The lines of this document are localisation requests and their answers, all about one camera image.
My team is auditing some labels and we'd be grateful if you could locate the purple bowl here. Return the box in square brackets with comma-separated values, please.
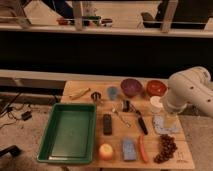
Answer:
[120, 78, 143, 97]

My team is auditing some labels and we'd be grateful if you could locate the bunch of dark grapes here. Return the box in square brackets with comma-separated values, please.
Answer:
[154, 134, 178, 164]

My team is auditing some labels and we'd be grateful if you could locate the blue sponge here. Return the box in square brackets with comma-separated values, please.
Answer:
[122, 138, 137, 161]

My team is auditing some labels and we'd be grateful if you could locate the black handled knife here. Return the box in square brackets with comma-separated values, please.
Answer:
[130, 103, 148, 135]

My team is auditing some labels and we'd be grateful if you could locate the black remote control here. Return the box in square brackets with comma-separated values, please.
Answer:
[103, 114, 112, 135]

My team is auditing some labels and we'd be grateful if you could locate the metal spoon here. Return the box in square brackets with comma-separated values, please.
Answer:
[112, 108, 131, 128]

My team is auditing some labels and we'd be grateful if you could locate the yellow banana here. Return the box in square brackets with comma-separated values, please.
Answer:
[69, 88, 90, 100]

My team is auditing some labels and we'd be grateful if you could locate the orange carrot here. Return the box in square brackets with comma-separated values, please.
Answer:
[138, 134, 149, 163]

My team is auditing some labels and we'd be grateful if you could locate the red yellow apple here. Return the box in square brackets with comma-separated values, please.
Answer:
[98, 143, 114, 160]

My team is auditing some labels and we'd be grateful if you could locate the white cup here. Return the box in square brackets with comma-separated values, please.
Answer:
[150, 96, 163, 114]

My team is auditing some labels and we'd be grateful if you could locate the green plastic tray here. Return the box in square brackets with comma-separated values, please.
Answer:
[37, 103, 96, 165]

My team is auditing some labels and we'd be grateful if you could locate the black power adapter on floor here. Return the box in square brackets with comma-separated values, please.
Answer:
[21, 111, 32, 121]

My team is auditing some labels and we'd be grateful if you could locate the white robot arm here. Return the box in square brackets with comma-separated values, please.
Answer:
[161, 67, 213, 128]

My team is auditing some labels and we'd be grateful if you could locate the red bowl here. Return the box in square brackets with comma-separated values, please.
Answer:
[146, 80, 167, 97]

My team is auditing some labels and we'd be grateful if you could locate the black binder clip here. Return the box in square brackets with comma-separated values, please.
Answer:
[122, 100, 130, 112]

